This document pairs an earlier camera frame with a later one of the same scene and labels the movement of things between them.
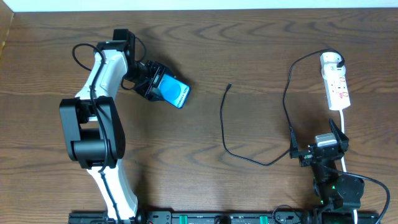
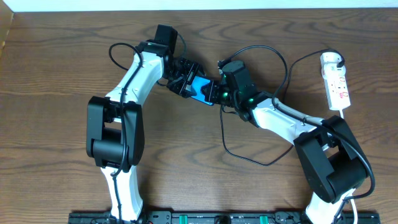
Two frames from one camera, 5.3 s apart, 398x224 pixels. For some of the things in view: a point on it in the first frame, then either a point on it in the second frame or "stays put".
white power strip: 337,93 stays put
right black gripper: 319,150 -> 213,91
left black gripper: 152,83 -> 182,79
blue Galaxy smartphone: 173,90 -> 203,88
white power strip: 329,70 stays put
